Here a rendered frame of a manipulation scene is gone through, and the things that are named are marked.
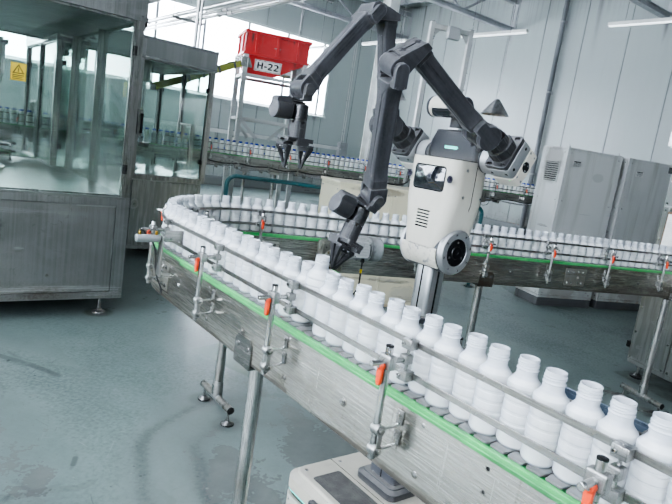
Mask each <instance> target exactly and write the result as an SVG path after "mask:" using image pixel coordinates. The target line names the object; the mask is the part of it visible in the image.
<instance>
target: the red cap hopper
mask: <svg viewBox="0 0 672 504"><path fill-rule="evenodd" d="M237 38H239V43H238V51H237V55H239V56H246V57H248V59H249V58H250V60H251V64H252V68H249V67H248V61H247V67H246V66H242V67H238V68H237V69H235V75H234V84H233V92H232V101H231V110H230V118H229V127H228V136H227V139H229V140H230V144H232V135H233V126H234V123H235V132H234V140H235V141H236V145H238V143H239V135H240V131H241V132H242V134H243V135H244V136H245V138H248V137H249V136H248V135H247V134H246V132H245V131H244V130H243V128H242V127H241V123H242V124H243V125H244V127H245V128H246V129H247V131H248V132H249V133H250V135H251V136H252V137H253V139H254V140H255V139H257V137H256V136H255V134H254V133H253V132H252V130H251V129H250V128H249V126H248V125H247V124H246V122H245V121H247V122H253V123H260V124H266V125H272V126H278V127H281V128H280V129H279V130H278V131H276V132H275V133H274V134H273V135H271V136H270V137H269V138H267V139H266V140H267V141H268V142H269V141H270V140H271V139H273V138H274V137H275V136H276V135H278V134H279V133H280V132H282V131H283V130H284V132H283V136H287V134H288V127H289V120H290V119H285V123H279V122H273V121H267V120H261V119H254V118H248V117H242V109H243V101H244V93H245V84H246V80H247V81H252V82H258V83H263V84H269V85H274V86H280V87H285V88H289V87H290V85H286V84H291V82H292V81H293V80H294V79H295V78H296V71H297V69H301V68H302V72H303V71H304V70H305V69H306V68H307V67H308V66H310V63H308V58H309V49H310V46H312V45H313V42H309V41H304V40H299V39H295V38H290V37H285V36H281V35H276V34H271V33H267V32H262V31H257V30H252V29H248V28H246V29H244V30H243V31H242V32H241V33H240V34H238V35H237ZM240 68H241V71H242V72H241V73H240ZM288 72H291V78H290V81H288V80H282V79H277V78H275V77H278V76H280V75H283V74H285V73H288ZM248 77H250V78H248ZM253 78H256V79H253ZM239 79H241V81H240V90H239V98H238V107H237V115H236V116H235V109H236V101H237V92H238V83H239ZM259 79H261V80H259ZM264 80H269V81H264ZM270 81H275V82H280V83H275V82H270ZM281 83H285V84H281ZM228 169H229V166H224V171H223V179H222V188H221V197H220V203H221V202H222V199H223V198H222V197H223V192H224V183H225V180H226V179H227V177H228ZM233 185H234V179H232V180H231V181H230V182H229V188H228V196H230V204H231V202H232V194H233ZM281 185H282V184H277V185H276V193H275V201H274V209H275V208H276V207H277V204H278V201H279V200H280V192H281ZM291 188H292V185H287V186H286V193H285V206H284V208H285V210H286V209H287V208H288V205H289V204H288V203H289V202H290V195H291Z"/></svg>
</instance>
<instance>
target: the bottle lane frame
mask: <svg viewBox="0 0 672 504"><path fill-rule="evenodd" d="M163 257H164V258H165V261H166V262H168V263H169V264H170V270H169V273H170V274H171V275H173V277H169V280H168V289H167V292H166V291H165V290H163V289H162V293H161V295H162V296H163V297H164V298H165V299H167V300H168V301H169V302H170V303H172V304H173V305H174V306H175V307H177V308H178V309H179V310H180V311H182V312H183V313H184V314H186V315H187V316H188V317H189V318H191V319H192V320H193V316H192V311H193V310H194V302H193V298H194V297H195V294H196V285H197V276H198V271H197V272H195V271H194V266H193V265H191V264H189V263H188V262H186V261H184V260H183V259H181V258H180V257H178V256H176V255H175V254H173V253H172V252H170V251H168V250H163ZM212 289H214V290H216V292H215V299H212V300H211V301H203V303H202V304H201V306H200V312H208V311H210V304H211V302H213V303H214V309H213V312H211V313H209V314H201V317H200V318H198V320H196V321H195V320H193V321H194V322H196V323H197V324H198V325H199V326H201V327H202V328H203V329H205V330H206V331H207V332H208V333H210V334H211V335H212V336H213V337H215V338H216V339H217V340H218V341H220V342H221V343H222V344H224V345H225V346H226V347H227V348H229V349H230V350H231V351H232V352H234V345H235V337H236V335H237V334H238V332H240V333H242V334H243V335H244V336H246V337H247V338H249V339H250V340H251V342H252V346H253V349H252V357H251V365H250V366H251V367H253V368H254V369H255V370H256V371H258V372H259V373H260V374H261V368H260V367H259V364H260V362H261V361H262V358H263V353H262V351H261V349H262V347H263V345H264V343H265V335H266V328H267V320H268V315H267V316H265V315H264V309H263V308H262V307H261V306H258V305H257V304H255V303H254V302H252V301H250V300H248V298H245V297H244V296H242V295H240V294H239V293H237V291H234V290H232V289H231V288H229V287H227V286H226V285H224V284H222V283H221V282H219V281H217V280H216V279H214V278H212V277H211V276H209V275H207V274H206V273H204V272H203V277H202V286H201V295H200V298H202V299H210V298H212ZM285 335H286V336H287V337H289V341H288V348H284V349H283V350H278V351H274V352H273V354H272V355H271V359H270V364H275V363H280V362H281V357H282V351H284V352H285V353H287V355H286V362H285V364H284V363H283V364H282V365H280V366H274V367H271V370H270V371H268V372H267V373H266V374H262V375H263V376H264V377H265V378H267V379H268V380H269V381H270V382H272V383H273V384H274V385H275V386H277V387H278V388H279V389H280V390H282V391H283V392H284V393H286V394H287V395H288V396H289V397H291V398H292V399H293V400H294V401H296V402H297V403H298V404H299V405H301V406H302V407H303V408H305V409H306V410H307V411H308V412H310V413H311V414H312V415H313V416H315V417H316V418H317V419H318V420H320V421H321V422H322V423H324V424H325V425H326V426H327V427H329V428H330V429H331V430H332V431H334V432H335V433H336V434H337V435H339V436H340V437H341V438H343V439H344V440H345V441H346V442H348V443H349V444H350V445H351V446H353V447H354V448H355V449H356V450H358V451H359V452H360V453H362V454H363V455H364V456H365V457H367V455H368V451H367V450H366V446H367V444H368V443H369V442H370V438H371V431H370V425H371V423H372V422H373V420H374V414H375V409H376V403H377V397H378V391H379V385H378V386H377V385H376V384H375V379H376V377H375V376H373V375H371V374H370V373H369V371H365V370H363V369H362V368H360V367H358V365H355V364H353V363H352V362H350V361H349V360H348V359H345V358H344V357H342V356H340V355H339V353H335V352H334V351H332V350H330V349H329V348H330V347H326V346H324V345H322V344H321V342H317V341H316V340H314V339H312V337H309V336H307V335H306V334H304V332H301V331H299V330H298V329H296V327H293V326H291V325H289V324H288V323H287V322H285V321H283V320H281V318H278V317H276V316H275V315H274V322H273V329H272V336H271V344H270V346H271V347H272V348H280V347H283V343H284V336H285ZM391 386H392V385H388V386H387V391H386V397H385V403H384V409H383V414H382V420H381V424H382V425H384V426H387V425H392V424H395V423H397V422H396V417H397V411H398V409H401V410H402V411H404V412H405V414H404V420H403V425H402V426H401V425H398V426H397V427H395V428H396V429H397V430H399V431H400V432H401V436H400V442H399V445H394V446H393V447H390V448H386V449H383V450H382V452H381V454H380V455H379V456H378V457H375V459H369V458H368V457H367V458H368V459H369V460H370V461H372V462H373V463H374V464H375V465H377V466H378V467H379V468H380V469H382V470H383V471H384V472H386V473H387V474H388V475H389V476H391V477H392V478H393V479H394V480H396V481H397V482H398V483H399V484H401V485H402V486H403V487H405V488H406V489H407V490H408V491H410V492H411V493H412V494H413V495H415V496H416V497H417V498H418V499H420V500H421V501H422V502H424V503H425V504H581V502H580V501H578V500H576V499H575V498H573V497H572V496H570V495H568V494H567V493H566V490H568V489H569V488H568V489H563V490H561V489H558V488H557V487H555V486H554V485H552V484H550V483H549V482H547V481H546V480H545V479H546V477H548V476H545V477H539V476H537V475H535V474H534V473H532V472H531V471H529V470H527V469H526V466H527V465H519V464H517V463H516V462H514V461H513V460H511V459H509V458H508V457H507V456H508V454H501V453H499V452H498V451H496V450H494V449H493V448H491V447H490V444H485V443H483V442H481V441H480V440H478V439H476V438H475V437H474V434H468V433H467V432H465V431H463V430H462V429H460V428H458V425H460V424H458V425H453V424H452V423H450V422H449V421H447V420H445V419H444V418H443V417H444V416H439V415H437V414H435V413H434V412H432V411H431V410H429V409H430V407H427V408H426V407H424V406H422V405H421V404H419V403H417V402H416V400H417V399H414V400H413V399H411V398H409V397H408V396H406V395H404V394H403V393H404V392H399V391H398V390H396V389H394V388H393V387H391ZM395 428H391V429H386V431H385V434H384V435H383V436H382V442H381V446H383V445H387V444H390V443H392V440H393V434H394V429H395Z"/></svg>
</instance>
